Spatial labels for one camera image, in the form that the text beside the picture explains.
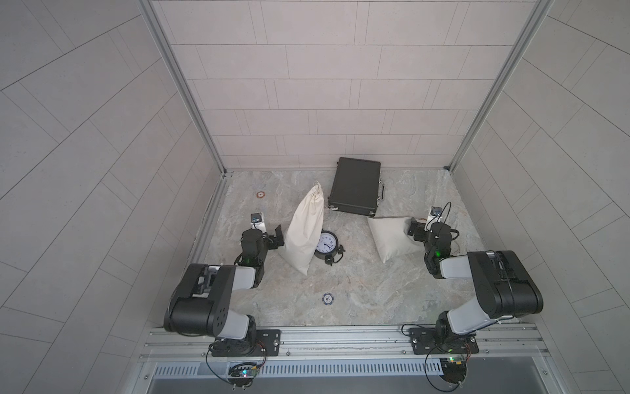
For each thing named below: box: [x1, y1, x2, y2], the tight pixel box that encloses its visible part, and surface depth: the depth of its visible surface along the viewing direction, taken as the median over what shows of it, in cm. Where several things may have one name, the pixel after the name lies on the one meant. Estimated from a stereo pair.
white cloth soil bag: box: [278, 180, 325, 276], surface depth 84 cm
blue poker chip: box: [321, 293, 334, 306], surface depth 81 cm
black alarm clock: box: [314, 229, 346, 266], surface depth 91 cm
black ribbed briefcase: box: [327, 156, 385, 217], surface depth 108 cm
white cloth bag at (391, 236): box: [367, 216, 425, 264], surface depth 89 cm
